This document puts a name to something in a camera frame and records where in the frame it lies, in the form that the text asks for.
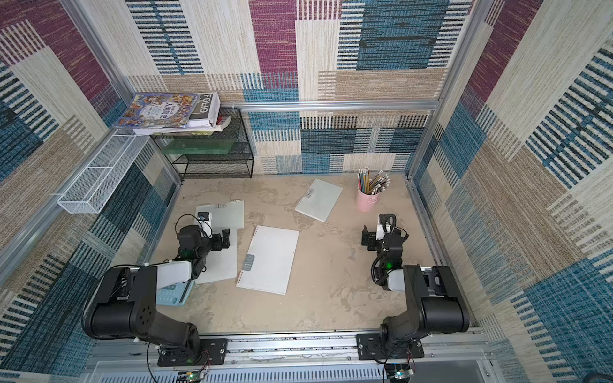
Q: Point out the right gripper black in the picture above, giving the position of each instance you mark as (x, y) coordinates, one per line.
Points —
(372, 239)

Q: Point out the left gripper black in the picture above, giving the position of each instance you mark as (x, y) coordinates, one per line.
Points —
(215, 240)

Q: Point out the white spiral notebook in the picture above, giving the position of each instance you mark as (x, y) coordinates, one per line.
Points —
(267, 267)

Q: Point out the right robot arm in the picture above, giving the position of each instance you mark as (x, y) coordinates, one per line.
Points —
(432, 297)

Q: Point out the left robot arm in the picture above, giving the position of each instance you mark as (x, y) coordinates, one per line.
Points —
(123, 305)

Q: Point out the white notebook near left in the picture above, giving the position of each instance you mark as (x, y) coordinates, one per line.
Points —
(221, 265)

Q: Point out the pale green notebook far left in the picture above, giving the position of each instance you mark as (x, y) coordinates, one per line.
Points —
(228, 215)

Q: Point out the pink pencil cup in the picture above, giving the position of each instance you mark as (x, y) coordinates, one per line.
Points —
(366, 202)

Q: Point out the bundle of pencils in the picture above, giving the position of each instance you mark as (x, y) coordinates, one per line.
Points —
(372, 183)

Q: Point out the grey-green notebook far right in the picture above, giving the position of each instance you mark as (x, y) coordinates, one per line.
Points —
(319, 200)

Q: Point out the light blue calculator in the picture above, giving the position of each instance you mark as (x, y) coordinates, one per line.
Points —
(174, 295)

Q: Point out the green folder on shelf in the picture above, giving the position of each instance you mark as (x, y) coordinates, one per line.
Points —
(198, 147)

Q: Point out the folio book black white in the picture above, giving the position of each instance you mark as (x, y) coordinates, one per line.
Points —
(206, 112)

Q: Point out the colourful picture book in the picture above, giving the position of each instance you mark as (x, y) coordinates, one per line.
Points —
(147, 111)

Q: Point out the black wire shelf rack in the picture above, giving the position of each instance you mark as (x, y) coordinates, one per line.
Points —
(211, 155)

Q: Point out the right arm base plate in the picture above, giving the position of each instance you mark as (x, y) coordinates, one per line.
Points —
(372, 348)

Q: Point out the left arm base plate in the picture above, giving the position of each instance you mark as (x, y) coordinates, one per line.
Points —
(210, 351)

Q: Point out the white wire mesh basket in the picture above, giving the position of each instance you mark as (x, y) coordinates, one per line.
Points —
(91, 190)

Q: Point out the aluminium front rail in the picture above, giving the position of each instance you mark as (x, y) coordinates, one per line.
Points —
(309, 346)

